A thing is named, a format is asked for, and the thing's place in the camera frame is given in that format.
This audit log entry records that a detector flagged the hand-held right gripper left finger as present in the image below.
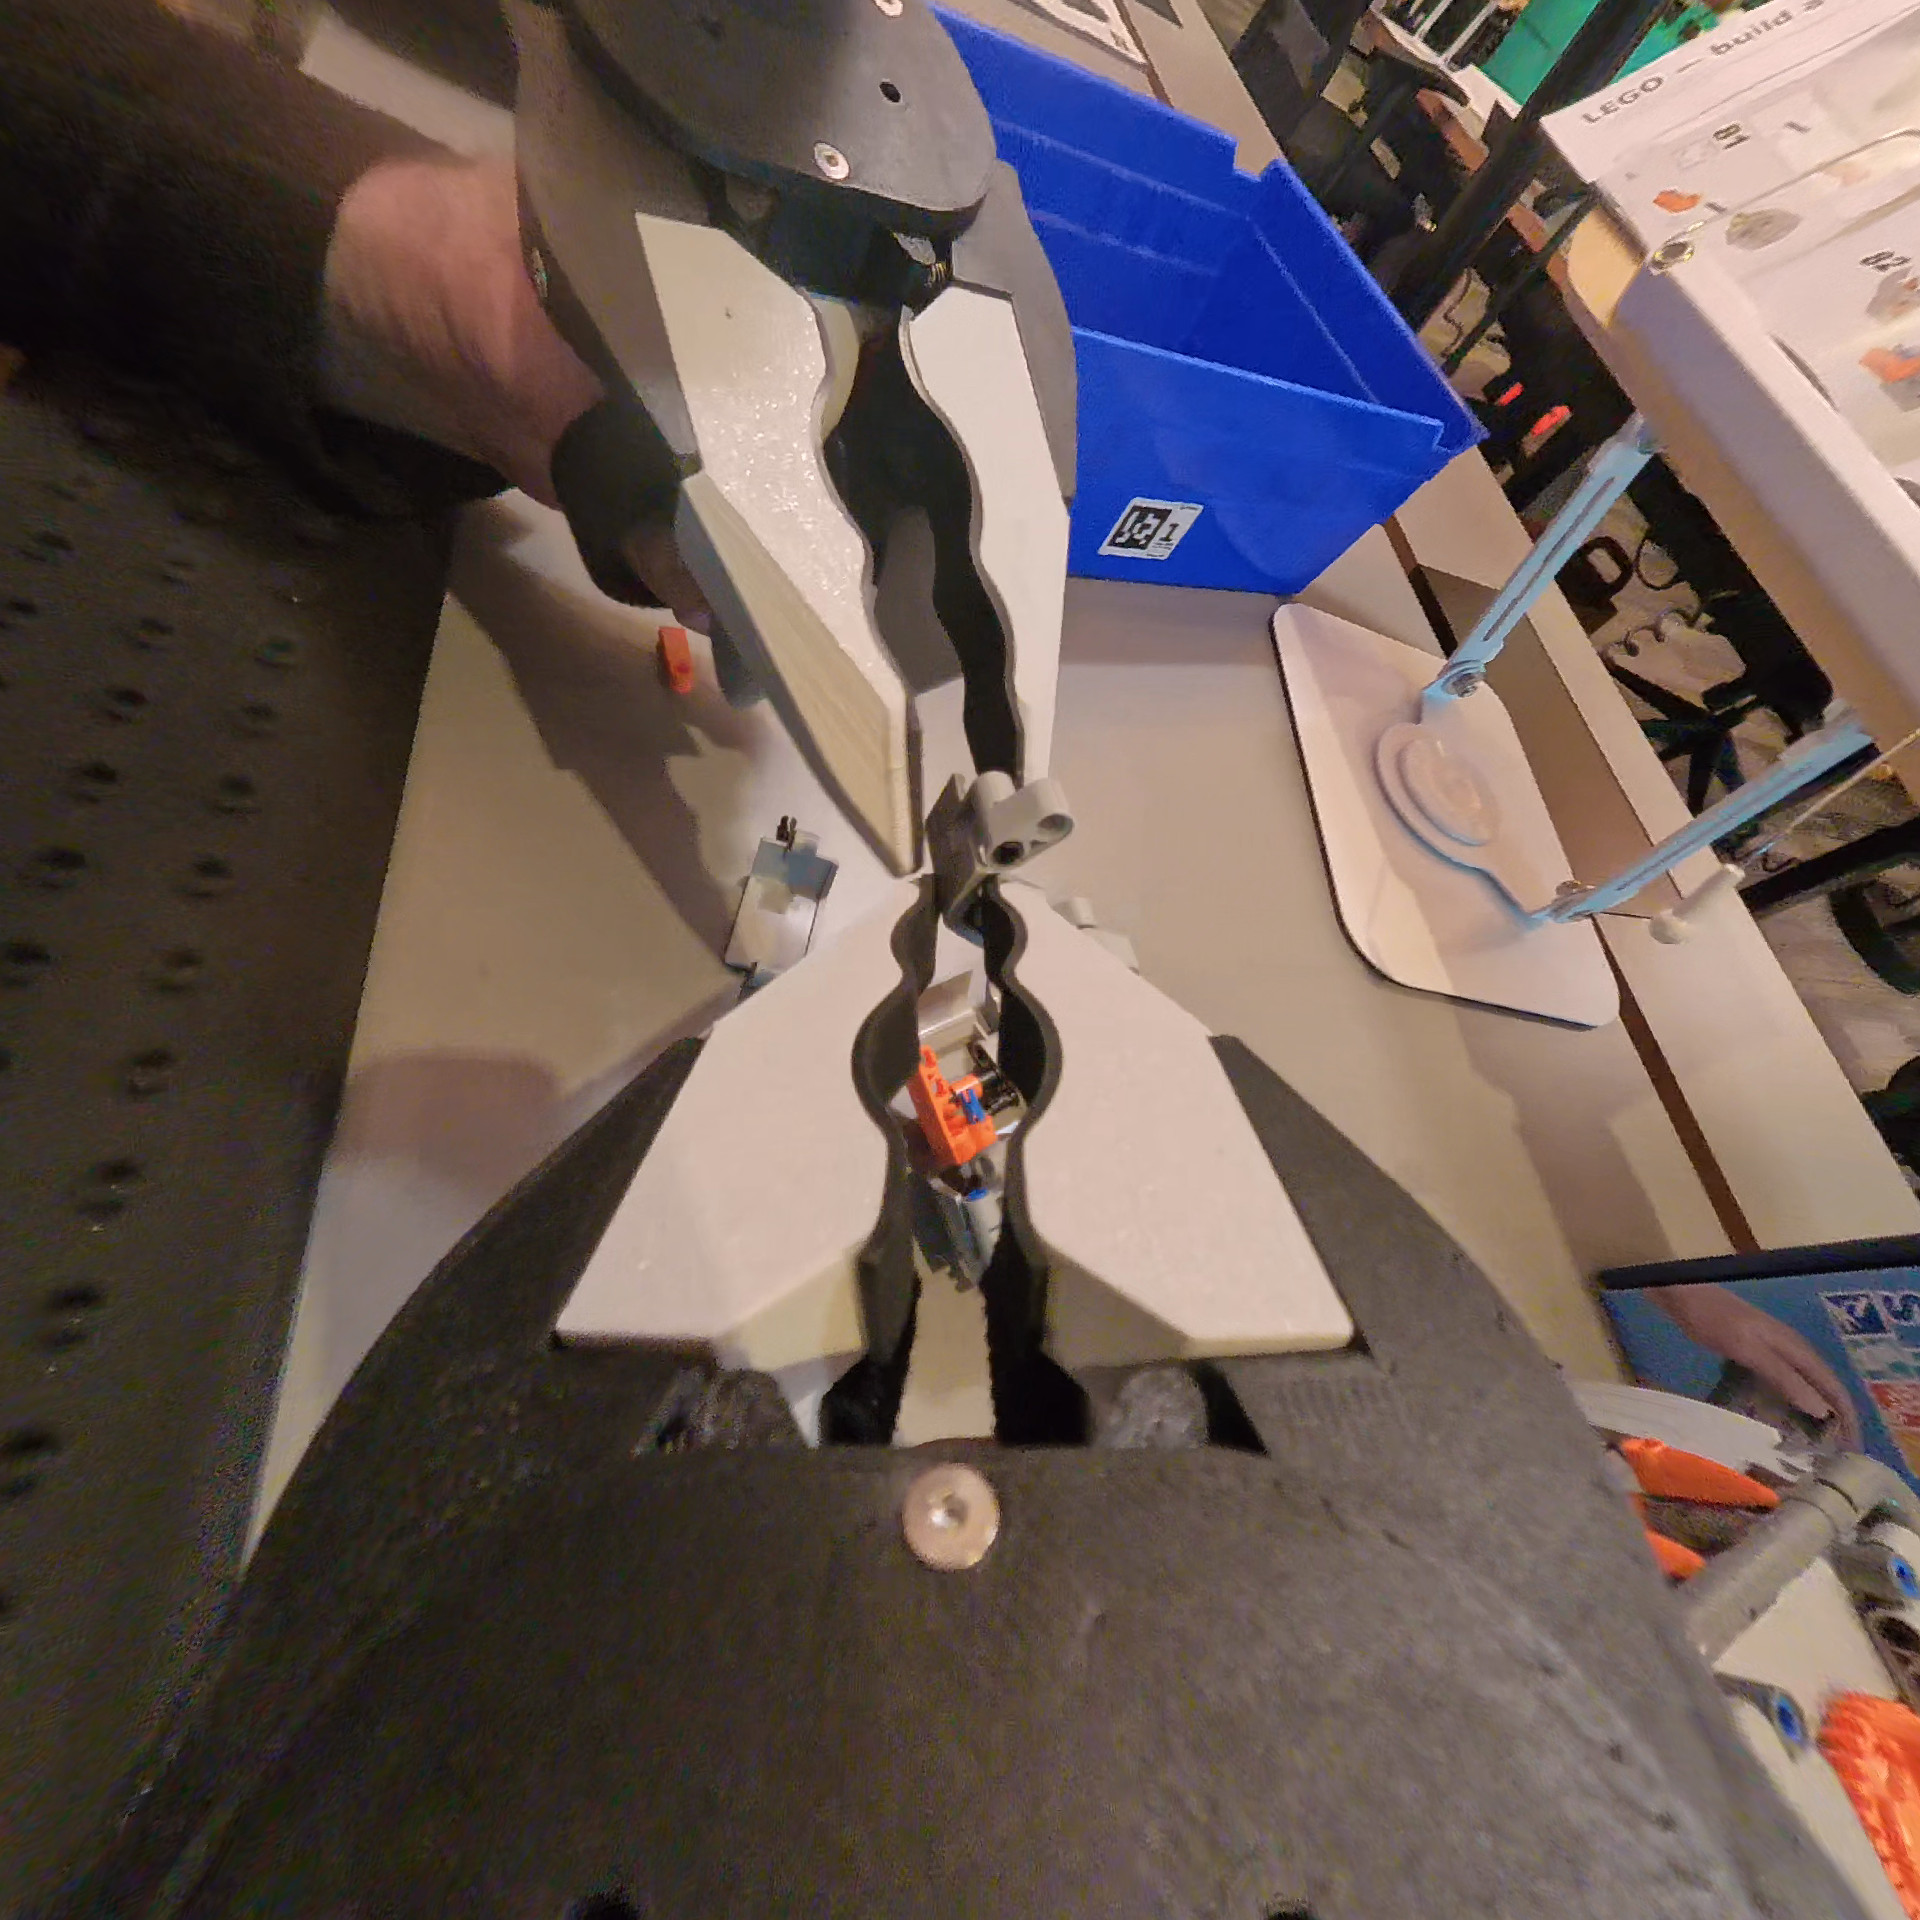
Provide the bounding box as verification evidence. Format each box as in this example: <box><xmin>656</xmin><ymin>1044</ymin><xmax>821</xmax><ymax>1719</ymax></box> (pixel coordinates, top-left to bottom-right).
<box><xmin>551</xmin><ymin>877</ymin><xmax>939</xmax><ymax>1374</ymax></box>

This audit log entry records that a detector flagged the black perforated board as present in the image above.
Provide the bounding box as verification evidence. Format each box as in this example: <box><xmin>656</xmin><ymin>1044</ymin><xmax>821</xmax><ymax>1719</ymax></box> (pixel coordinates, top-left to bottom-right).
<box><xmin>0</xmin><ymin>374</ymin><xmax>452</xmax><ymax>1652</ymax></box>

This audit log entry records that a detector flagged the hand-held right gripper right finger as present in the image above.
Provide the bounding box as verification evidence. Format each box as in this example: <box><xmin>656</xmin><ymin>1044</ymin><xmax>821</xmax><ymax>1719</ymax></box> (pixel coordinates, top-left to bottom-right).
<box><xmin>978</xmin><ymin>881</ymin><xmax>1361</xmax><ymax>1374</ymax></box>

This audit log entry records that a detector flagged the grey orange tracked toy robot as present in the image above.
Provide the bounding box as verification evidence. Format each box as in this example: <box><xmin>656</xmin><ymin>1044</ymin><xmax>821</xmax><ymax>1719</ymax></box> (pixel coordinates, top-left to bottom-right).
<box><xmin>1575</xmin><ymin>1381</ymin><xmax>1920</xmax><ymax>1920</ymax></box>

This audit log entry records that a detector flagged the person's left hand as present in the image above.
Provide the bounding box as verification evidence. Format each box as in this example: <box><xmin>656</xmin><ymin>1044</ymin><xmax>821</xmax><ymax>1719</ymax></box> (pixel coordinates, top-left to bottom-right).
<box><xmin>320</xmin><ymin>150</ymin><xmax>721</xmax><ymax>636</ymax></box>

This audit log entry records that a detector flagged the blue robot kit box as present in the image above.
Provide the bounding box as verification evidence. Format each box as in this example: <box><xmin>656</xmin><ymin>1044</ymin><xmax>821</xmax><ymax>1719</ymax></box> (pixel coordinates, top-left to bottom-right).
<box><xmin>1597</xmin><ymin>1237</ymin><xmax>1920</xmax><ymax>1448</ymax></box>

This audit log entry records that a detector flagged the grey orange brick assembly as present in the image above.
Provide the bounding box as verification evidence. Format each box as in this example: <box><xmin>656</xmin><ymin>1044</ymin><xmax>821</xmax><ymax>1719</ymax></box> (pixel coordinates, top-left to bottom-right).
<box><xmin>896</xmin><ymin>972</ymin><xmax>1040</xmax><ymax>1295</ymax></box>

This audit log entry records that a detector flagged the person's left forearm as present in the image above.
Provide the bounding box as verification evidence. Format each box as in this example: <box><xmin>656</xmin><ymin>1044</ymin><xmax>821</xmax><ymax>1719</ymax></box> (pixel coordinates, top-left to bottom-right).
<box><xmin>0</xmin><ymin>0</ymin><xmax>519</xmax><ymax>505</ymax></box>

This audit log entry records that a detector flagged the grey brick connector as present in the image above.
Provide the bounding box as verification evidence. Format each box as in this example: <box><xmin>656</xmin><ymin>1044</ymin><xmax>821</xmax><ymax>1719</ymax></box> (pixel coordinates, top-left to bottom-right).
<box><xmin>928</xmin><ymin>769</ymin><xmax>1076</xmax><ymax>904</ymax></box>

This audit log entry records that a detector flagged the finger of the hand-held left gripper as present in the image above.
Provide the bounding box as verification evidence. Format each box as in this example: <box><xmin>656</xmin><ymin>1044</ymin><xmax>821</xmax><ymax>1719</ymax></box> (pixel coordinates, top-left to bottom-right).
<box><xmin>896</xmin><ymin>280</ymin><xmax>1076</xmax><ymax>797</ymax></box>
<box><xmin>634</xmin><ymin>209</ymin><xmax>923</xmax><ymax>881</ymax></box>

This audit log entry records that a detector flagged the blue bin with white label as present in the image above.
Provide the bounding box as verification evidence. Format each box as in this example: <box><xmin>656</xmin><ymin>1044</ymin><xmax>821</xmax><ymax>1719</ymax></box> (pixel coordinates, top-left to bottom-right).
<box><xmin>931</xmin><ymin>6</ymin><xmax>1491</xmax><ymax>596</ymax></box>

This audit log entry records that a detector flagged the white book stand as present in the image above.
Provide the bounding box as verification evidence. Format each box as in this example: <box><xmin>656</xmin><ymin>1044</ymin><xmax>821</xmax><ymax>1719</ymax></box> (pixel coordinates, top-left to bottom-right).
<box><xmin>1272</xmin><ymin>134</ymin><xmax>1920</xmax><ymax>1037</ymax></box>

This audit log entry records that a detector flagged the grey curved panel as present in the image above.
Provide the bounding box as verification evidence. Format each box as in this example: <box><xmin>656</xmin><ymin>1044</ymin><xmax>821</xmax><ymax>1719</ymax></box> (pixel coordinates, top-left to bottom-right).
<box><xmin>725</xmin><ymin>814</ymin><xmax>847</xmax><ymax>985</ymax></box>

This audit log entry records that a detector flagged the white instruction booklet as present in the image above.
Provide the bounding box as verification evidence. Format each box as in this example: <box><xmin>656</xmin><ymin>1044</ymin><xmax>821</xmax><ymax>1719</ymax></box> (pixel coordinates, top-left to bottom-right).
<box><xmin>1545</xmin><ymin>0</ymin><xmax>1920</xmax><ymax>392</ymax></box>

